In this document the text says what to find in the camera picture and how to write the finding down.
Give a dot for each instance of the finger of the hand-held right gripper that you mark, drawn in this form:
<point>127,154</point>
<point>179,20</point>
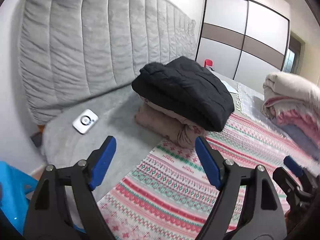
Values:
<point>285,180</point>
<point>295,166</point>

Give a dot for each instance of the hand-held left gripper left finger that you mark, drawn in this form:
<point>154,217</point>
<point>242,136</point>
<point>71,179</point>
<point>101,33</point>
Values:
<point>105,160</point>

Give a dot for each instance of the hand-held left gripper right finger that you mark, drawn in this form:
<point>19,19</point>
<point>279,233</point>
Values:
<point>207,162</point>

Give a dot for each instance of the dark puffer jacket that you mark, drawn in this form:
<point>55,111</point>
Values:
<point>187,90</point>

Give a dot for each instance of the grey-blue sheet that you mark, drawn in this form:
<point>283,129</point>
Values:
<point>300,137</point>

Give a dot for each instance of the grey bed sheet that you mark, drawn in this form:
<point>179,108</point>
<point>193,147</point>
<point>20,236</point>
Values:
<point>75,147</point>

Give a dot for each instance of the red green patterned blanket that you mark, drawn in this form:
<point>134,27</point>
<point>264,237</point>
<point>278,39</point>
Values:
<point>175,187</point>

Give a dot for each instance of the white bed controller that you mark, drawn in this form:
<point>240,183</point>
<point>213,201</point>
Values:
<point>85,121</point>

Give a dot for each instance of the folded beige garment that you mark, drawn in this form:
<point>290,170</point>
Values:
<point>160,120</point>

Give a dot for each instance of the white lace-edged cloth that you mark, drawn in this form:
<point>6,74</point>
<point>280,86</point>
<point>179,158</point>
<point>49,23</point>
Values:
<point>250,105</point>

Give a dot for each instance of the white and pink quilt pile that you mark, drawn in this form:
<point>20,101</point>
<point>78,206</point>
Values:
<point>287,92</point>

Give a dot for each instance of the blue plastic stool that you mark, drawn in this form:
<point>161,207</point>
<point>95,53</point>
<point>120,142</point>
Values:
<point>12,187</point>

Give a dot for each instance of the small red object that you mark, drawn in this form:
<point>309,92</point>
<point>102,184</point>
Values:
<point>208,63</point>

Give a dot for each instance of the window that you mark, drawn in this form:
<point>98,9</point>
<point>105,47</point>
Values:
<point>291,60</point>

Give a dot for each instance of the grey padded headboard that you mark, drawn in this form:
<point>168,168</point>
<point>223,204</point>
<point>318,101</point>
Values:
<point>87,37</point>

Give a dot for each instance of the sliding door wardrobe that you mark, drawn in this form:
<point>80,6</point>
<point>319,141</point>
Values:
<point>250,30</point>

